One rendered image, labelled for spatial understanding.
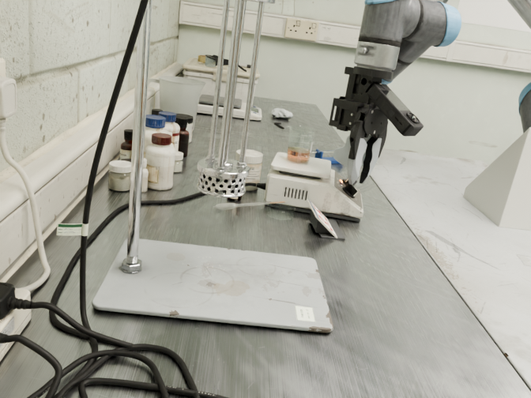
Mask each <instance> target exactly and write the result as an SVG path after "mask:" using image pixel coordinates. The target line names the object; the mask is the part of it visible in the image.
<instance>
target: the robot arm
mask: <svg viewBox="0 0 531 398"><path fill-rule="evenodd" d="M507 1H508V2H509V3H510V4H511V6H512V7H513V8H514V9H515V11H516V12H517V13H518V15H519V16H520V17H521V18H522V20H523V21H524V22H525V23H526V24H527V25H528V26H529V28H530V29H531V0H507ZM447 2H448V0H365V1H364V4H365V7H364V11H363V19H362V23H361V27H360V35H359V39H358V44H357V48H356V56H355V60H354V63H355V64H357V66H354V68H352V67H347V66H346V67H345V74H348V75H349V78H348V85H347V90H346V94H345V96H340V98H333V106H332V110H331V115H330V123H329V126H334V127H337V130H342V131H351V132H350V135H349V136H348V137H347V140H346V142H345V146H343V147H340V148H336V149H335V150H334V152H333V158H334V159H335V160H336V161H337V162H339V163H340V164H342V165H343V166H345V167H346V168H347V169H348V182H349V184H351V185H353V183H354V182H355V181H356V180H357V179H358V178H359V176H360V168H361V166H362V167H363V170H362V172H361V176H360V183H362V184H363V183H364V182H365V181H366V179H367V178H368V176H369V175H370V173H371V172H372V170H373V168H374V167H375V165H376V163H377V160H378V158H379V157H380V155H381V152H382V149H383V146H384V144H385V141H386V135H387V126H388V119H389V120H390V121H391V123H392V124H393V125H394V126H395V128H396V129H397V131H398V132H399V133H400V134H402V136H405V137H410V136H416V135H417V134H418V133H419V132H420V131H421V130H422V129H423V127H424V125H423V124H422V123H421V122H420V120H419V119H418V118H417V117H416V116H415V115H414V114H413V113H412V112H411V111H410V110H409V109H408V108H407V107H406V106H405V105H404V104H403V103H402V102H401V100H400V99H399V98H398V97H397V96H396V95H395V94H394V92H393V91H392V90H391V89H390V88H389V87H388V86H387V85H388V84H390V83H391V82H392V81H393V79H394V78H395V77H397V76H398V75H399V74H400V73H401V72H403V71H404V70H405V69H406V68H407V67H408V66H410V65H411V64H412V63H413V62H414V61H416V60H417V59H418V58H419V57H420V56H421V55H422V54H423V53H424V52H425V51H426V50H427V49H428V48H430V47H431V46H433V47H445V46H448V45H450V44H452V42H454V41H455V40H456V38H457V37H458V34H459V32H460V30H461V14H460V13H459V11H458V10H457V9H456V8H454V7H453V6H450V5H447V4H446V3H447ZM518 105H519V106H518V112H519V115H520V117H521V121H522V129H523V133H524V132H525V131H526V130H527V129H528V128H529V127H531V82H530V83H528V84H527V85H526V86H525V87H524V88H523V89H522V91H521V93H520V95H519V98H518ZM335 106H336V107H337V109H336V113H335V118H334V120H332V119H333V111H334V107H335Z"/></svg>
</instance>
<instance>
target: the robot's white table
mask: <svg viewBox="0 0 531 398"><path fill-rule="evenodd" d="M488 166H489V164H487V163H485V162H484V161H479V160H467V159H461V158H455V157H449V156H437V155H430V154H423V153H417V152H405V151H399V150H393V149H386V148H383V149H382V152H381V155H380V157H379V158H378V160H377V163H376V165H375V167H374V168H373V170H372V172H371V173H370V175H369V176H370V177H371V179H372V180H373V181H374V183H375V184H376V186H377V187H378V188H379V189H380V191H381V192H382V194H383V195H384V196H385V198H386V199H387V200H388V202H389V203H390V204H391V205H392V207H393V208H394V210H395V211H396V212H397V214H398V215H399V216H400V217H401V219H402V220H403V221H404V223H405V224H406V226H407V227H408V228H409V230H410V231H411V232H412V233H413V235H414V236H415V237H416V239H417V240H418V242H419V243H420V245H421V246H422V247H423V248H424V249H425V251H426V252H427V254H428V255H429V256H430V258H431V259H432V260H433V261H434V263H435V264H436V265H437V267H438V268H439V270H440V271H441V272H442V274H443V275H444V276H445V277H446V279H447V280H448V281H449V283H450V284H451V286H452V287H453V288H454V290H455V291H456V292H457V293H458V295H459V296H460V297H461V299H462V300H463V302H464V303H465V304H466V305H467V307H468V308H469V309H470V311H471V312H472V313H473V315H474V316H475V318H476V319H477V320H478V321H479V323H480V324H481V326H482V327H483V328H484V330H485V331H486V333H487V334H488V335H489V336H490V337H491V339H492V340H493V342H494V343H495V345H496V346H497V347H498V349H499V350H500V351H501V352H502V353H503V355H504V356H505V358H506V359H507V361H508V362H509V363H510V364H511V365H512V367H513V368H514V370H515V371H516V372H517V374H518V375H519V377H520V378H521V379H522V380H523V381H524V383H525V384H526V386H527V387H528V388H529V390H530V391H531V231H528V230H521V229H514V228H507V227H498V226H497V225H496V224H495V223H494V222H492V221H491V220H490V219H489V218H487V217H486V216H485V214H483V213H482V212H481V211H480V210H478V209H477V208H476V207H475V206H474V205H472V204H471V203H470V202H469V201H467V200H466V199H465V198H464V197H463V195H464V192H465V188H466V186H467V185H468V184H469V183H471V182H472V181H473V180H474V179H475V178H476V177H477V176H478V175H479V174H480V173H481V172H482V171H484V170H485V169H486V168H487V167H488Z"/></svg>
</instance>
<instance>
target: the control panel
mask: <svg viewBox="0 0 531 398"><path fill-rule="evenodd" d="M343 179H344V178H343V177H342V176H340V175H339V174H338V173H337V172H336V171H335V177H334V186H335V187H336V188H337V189H338V190H340V191H341V192H342V193H343V194H344V195H345V196H346V197H348V198H349V199H350V200H352V201H353V202H354V203H356V204H357V205H358V206H360V207H361V208H363V207H362V201H361V194H360V191H359V190H358V189H357V190H358V193H357V194H356V195H355V198H351V197H350V196H349V195H348V194H347V193H346V192H345V191H343V189H342V188H343V187H346V185H345V184H344V183H343V182H341V181H342V180H343ZM340 180H341V181H340ZM340 182H341V183H342V184H343V185H341V184H340Z"/></svg>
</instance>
